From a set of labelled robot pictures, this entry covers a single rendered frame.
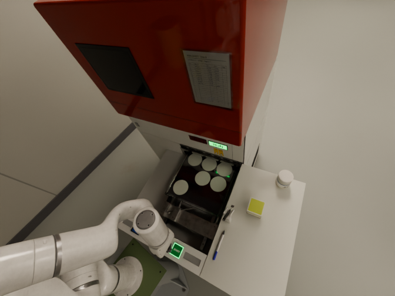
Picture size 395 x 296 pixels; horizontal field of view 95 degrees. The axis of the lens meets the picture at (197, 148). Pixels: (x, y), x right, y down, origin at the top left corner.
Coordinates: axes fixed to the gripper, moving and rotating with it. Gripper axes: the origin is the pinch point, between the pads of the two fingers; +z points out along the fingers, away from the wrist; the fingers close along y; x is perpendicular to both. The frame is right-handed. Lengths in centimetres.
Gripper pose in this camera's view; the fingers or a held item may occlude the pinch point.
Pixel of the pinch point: (167, 248)
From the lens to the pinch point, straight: 91.0
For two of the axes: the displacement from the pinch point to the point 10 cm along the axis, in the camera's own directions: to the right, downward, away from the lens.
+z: 1.0, 6.8, 7.2
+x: 8.9, 2.7, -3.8
